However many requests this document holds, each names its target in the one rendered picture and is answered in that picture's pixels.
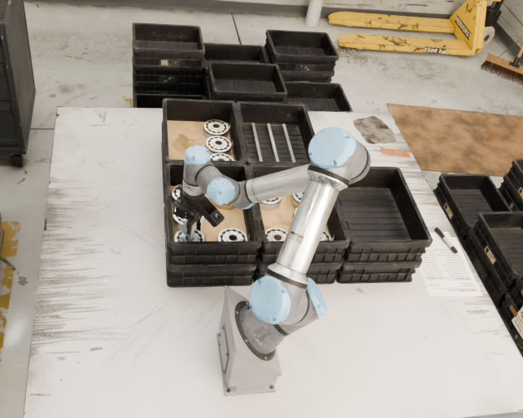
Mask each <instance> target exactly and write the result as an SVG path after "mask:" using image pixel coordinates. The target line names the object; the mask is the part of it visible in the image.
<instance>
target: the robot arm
mask: <svg viewBox="0 0 523 418"><path fill-rule="evenodd" d="M308 154H309V157H310V164H307V165H304V166H300V167H297V168H291V169H287V170H285V171H281V172H278V173H272V174H268V175H266V176H262V177H256V178H253V179H250V180H246V181H243V182H237V181H235V180H233V179H231V178H229V177H226V176H224V175H223V174H221V173H220V172H219V171H218V170H217V169H216V168H215V167H214V165H213V164H212V163H211V162H210V158H211V157H210V152H209V150H208V149H207V148H205V147H203V146H199V145H195V146H192V147H190V148H188V149H187V150H186V153H185V159H184V169H183V182H182V183H181V184H179V185H178V190H179V191H180V196H179V197H178V198H177V200H176V201H175V202H174V210H175V207H176V211H174V215H176V216H178V217H180V218H181V219H184V218H185V219H187V220H185V221H184V223H183V224H178V229H179V230H180V231H181V232H182V233H184V235H186V237H187V239H188V241H191V240H192V239H193V235H194V230H195V227H196V224H197V230H199V231H201V230H202V227H203V223H204V220H205V219H206V220H207V221H208V222H209V223H210V224H211V225H212V226H213V227H216V226H218V225H219V224H220V223H221V222H222V221H223V220H224V216H223V215H222V213H221V212H220V211H219V210H218V209H217V208H216V207H215V206H214V205H213V204H212V203H211V202H210V201H209V200H208V199H207V197H206V196H205V193H206V194H207V195H208V197H209V198H210V199H211V200H212V201H214V202H215V203H216V204H218V205H222V204H223V205H225V204H230V205H232V206H234V207H236V208H240V209H248V208H250V207H251V206H253V205H254V203H257V202H263V201H267V200H271V199H274V198H278V197H284V196H288V195H291V194H296V193H299V192H304V194H303V197H302V198H301V202H300V205H299V206H298V208H297V211H296V214H295V216H294V219H293V221H292V223H291V227H290V229H289V231H288V233H287V236H286V238H285V241H284V243H283V246H282V248H281V251H280V254H279V255H278V258H277V260H276V263H275V264H273V265H269V266H268V267H267V269H266V273H265V275H264V277H261V278H260V279H258V280H257V281H256V282H255V283H254V284H253V285H252V287H251V289H250V293H249V305H247V306H245V307H243V308H242V309H241V311H240V321H241V325H242V329H243V332H244V333H245V335H246V337H247V339H248V341H249V342H250V344H251V345H252V346H253V347H254V348H255V349H256V350H257V351H258V352H260V353H262V354H268V353H270V352H272V351H274V350H275V348H276V347H277V346H278V345H279V344H280V343H281V342H282V340H283V339H284V338H285V337H286V336H288V335H290V334H292V333H294V332H295V331H297V330H299V329H301V328H303V327H305V326H306V325H308V324H310V323H312V322H314V321H316V320H317V319H320V318H321V317H323V316H324V315H326V313H327V305H326V302H325V299H324V297H323V295H322V293H321V292H320V289H319V287H318V286H317V284H316V283H315V282H314V280H312V279H311V278H306V272H307V270H308V268H309V266H310V263H311V260H312V258H313V255H314V253H315V250H316V248H317V246H318V244H319V241H320V238H321V236H322V233H323V231H324V229H325V225H326V223H327V221H328V219H329V217H330V213H331V211H332V209H333V206H334V204H335V201H336V198H337V197H338V194H339V192H340V191H341V190H343V189H345V188H347V187H348V185H350V184H352V183H355V182H358V181H359V180H361V179H362V178H363V177H364V176H365V175H366V174H367V173H368V171H369V168H370V164H371V158H370V154H369V151H368V149H367V148H366V147H365V146H364V145H363V144H362V143H360V142H359V141H358V140H357V139H356V138H355V137H354V136H353V135H352V134H351V133H350V132H348V131H346V130H344V129H342V128H339V127H329V128H325V129H322V130H321V131H319V132H318V133H317V134H316V135H315V136H314V137H313V138H312V140H311V141H310V144H309V148H308ZM179 199H180V200H179ZM194 222H195V223H196V224H195V223H194Z"/></svg>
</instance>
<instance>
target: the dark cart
mask: <svg viewBox="0 0 523 418"><path fill-rule="evenodd" d="M35 97H36V86H35V81H34V74H33V68H32V56H31V49H30V43H29V36H28V30H27V19H26V12H25V6H24V0H0V154H14V159H15V162H16V165H17V167H22V159H23V156H22V155H23V154H27V145H28V139H29V134H30V128H31V123H32V113H33V108H34V102H35Z"/></svg>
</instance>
